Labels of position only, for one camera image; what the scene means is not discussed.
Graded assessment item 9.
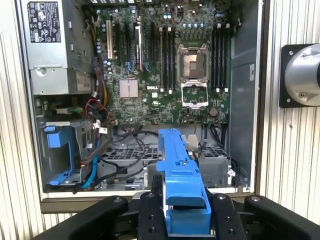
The black RAM slot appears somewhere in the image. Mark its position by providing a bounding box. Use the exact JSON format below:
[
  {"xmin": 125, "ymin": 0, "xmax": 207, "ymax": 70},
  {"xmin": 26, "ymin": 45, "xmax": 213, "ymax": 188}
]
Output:
[
  {"xmin": 167, "ymin": 26, "xmax": 173, "ymax": 93},
  {"xmin": 162, "ymin": 26, "xmax": 168, "ymax": 92},
  {"xmin": 224, "ymin": 22, "xmax": 230, "ymax": 93},
  {"xmin": 215, "ymin": 22, "xmax": 221, "ymax": 92},
  {"xmin": 211, "ymin": 23, "xmax": 217, "ymax": 92},
  {"xmin": 158, "ymin": 26, "xmax": 164, "ymax": 92},
  {"xmin": 220, "ymin": 23, "xmax": 226, "ymax": 92},
  {"xmin": 171, "ymin": 26, "xmax": 177, "ymax": 92}
]

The CPU socket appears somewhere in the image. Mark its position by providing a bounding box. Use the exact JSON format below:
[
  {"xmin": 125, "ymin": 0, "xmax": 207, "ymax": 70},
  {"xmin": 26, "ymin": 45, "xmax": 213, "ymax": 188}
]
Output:
[{"xmin": 176, "ymin": 41, "xmax": 211, "ymax": 82}]

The silver chipset heatsink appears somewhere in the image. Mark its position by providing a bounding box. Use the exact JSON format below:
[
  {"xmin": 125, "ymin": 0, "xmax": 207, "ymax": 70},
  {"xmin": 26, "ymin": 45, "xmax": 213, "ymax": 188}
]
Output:
[{"xmin": 119, "ymin": 79, "xmax": 140, "ymax": 98}]

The white expansion slot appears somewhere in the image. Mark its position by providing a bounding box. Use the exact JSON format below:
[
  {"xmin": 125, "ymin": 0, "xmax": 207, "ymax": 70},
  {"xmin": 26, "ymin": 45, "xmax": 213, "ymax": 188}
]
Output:
[{"xmin": 106, "ymin": 19, "xmax": 114, "ymax": 60}]

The black wire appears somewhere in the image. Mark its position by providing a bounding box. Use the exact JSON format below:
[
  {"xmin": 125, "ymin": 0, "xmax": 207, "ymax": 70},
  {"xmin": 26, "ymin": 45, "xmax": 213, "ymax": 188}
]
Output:
[{"xmin": 98, "ymin": 124, "xmax": 163, "ymax": 183}]

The grey plastic drive cage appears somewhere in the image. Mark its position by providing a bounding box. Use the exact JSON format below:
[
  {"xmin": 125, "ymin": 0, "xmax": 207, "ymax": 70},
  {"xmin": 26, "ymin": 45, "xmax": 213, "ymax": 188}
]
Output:
[{"xmin": 97, "ymin": 146, "xmax": 232, "ymax": 190}]

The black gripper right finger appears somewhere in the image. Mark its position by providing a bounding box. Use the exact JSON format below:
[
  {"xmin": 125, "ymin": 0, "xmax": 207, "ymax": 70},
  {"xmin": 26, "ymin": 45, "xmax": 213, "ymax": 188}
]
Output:
[{"xmin": 212, "ymin": 193, "xmax": 317, "ymax": 240}]

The black PC case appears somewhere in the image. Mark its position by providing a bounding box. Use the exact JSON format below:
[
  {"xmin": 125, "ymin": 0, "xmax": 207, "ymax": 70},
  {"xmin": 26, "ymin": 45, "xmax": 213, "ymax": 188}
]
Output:
[{"xmin": 13, "ymin": 0, "xmax": 271, "ymax": 215}]

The silver power supply unit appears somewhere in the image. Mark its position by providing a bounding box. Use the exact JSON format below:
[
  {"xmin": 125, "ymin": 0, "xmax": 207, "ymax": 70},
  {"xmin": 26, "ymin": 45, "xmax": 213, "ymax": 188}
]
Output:
[{"xmin": 19, "ymin": 0, "xmax": 97, "ymax": 96}]

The disk bay with blue guide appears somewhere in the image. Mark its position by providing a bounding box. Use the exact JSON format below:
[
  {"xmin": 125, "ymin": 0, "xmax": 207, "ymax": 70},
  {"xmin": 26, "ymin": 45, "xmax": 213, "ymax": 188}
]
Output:
[{"xmin": 37, "ymin": 119, "xmax": 98, "ymax": 188}]

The hard disk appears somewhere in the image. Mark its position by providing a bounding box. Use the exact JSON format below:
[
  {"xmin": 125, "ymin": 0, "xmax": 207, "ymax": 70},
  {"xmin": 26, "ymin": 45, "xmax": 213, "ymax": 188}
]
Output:
[{"xmin": 156, "ymin": 128, "xmax": 213, "ymax": 237}]

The green motherboard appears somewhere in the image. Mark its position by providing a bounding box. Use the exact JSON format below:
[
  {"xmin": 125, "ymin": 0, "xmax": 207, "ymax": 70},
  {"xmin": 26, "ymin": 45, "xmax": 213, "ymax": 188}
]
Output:
[{"xmin": 93, "ymin": 0, "xmax": 232, "ymax": 126}]

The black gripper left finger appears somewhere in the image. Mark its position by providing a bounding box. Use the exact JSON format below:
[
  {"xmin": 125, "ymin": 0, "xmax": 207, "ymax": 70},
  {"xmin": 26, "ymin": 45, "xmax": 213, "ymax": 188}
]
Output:
[{"xmin": 32, "ymin": 192, "xmax": 166, "ymax": 240}]

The blue wire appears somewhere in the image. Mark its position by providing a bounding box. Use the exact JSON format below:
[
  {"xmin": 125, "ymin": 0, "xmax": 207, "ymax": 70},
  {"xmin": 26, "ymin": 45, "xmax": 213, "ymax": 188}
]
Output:
[{"xmin": 81, "ymin": 154, "xmax": 100, "ymax": 190}]

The coloured power wire bundle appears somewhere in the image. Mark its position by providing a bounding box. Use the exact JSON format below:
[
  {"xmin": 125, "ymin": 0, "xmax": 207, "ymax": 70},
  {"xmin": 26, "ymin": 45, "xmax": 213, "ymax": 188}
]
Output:
[{"xmin": 84, "ymin": 56, "xmax": 118, "ymax": 126}]

